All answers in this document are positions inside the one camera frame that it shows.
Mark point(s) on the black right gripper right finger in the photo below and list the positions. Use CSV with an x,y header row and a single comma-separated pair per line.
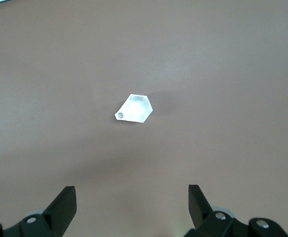
x,y
203,217

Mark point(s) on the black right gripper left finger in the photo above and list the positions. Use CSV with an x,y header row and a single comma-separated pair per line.
x,y
57,217

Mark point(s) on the white angular faceted cup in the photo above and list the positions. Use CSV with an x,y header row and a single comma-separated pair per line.
x,y
135,109

